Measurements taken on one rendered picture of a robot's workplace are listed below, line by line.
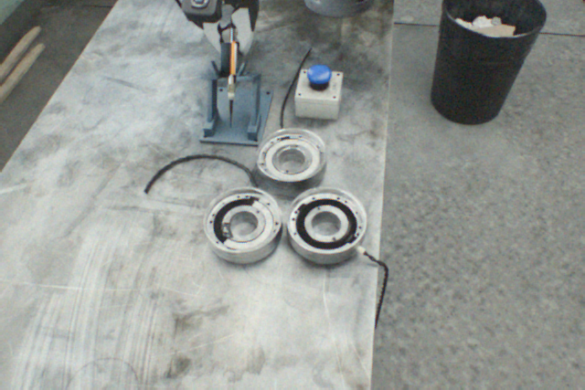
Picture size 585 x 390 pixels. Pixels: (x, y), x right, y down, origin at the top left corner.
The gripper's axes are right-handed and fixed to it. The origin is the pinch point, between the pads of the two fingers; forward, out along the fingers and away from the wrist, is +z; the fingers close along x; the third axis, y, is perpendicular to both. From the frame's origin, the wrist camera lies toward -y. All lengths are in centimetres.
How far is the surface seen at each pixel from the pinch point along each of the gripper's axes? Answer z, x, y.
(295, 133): 8.9, -10.8, -8.1
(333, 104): 8.4, -15.9, -1.6
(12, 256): 11.9, 25.8, -32.7
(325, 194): 9.0, -16.5, -19.0
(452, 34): 54, -49, 85
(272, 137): 8.6, -7.5, -9.5
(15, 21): 85, 147, 124
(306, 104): 8.9, -11.7, -1.5
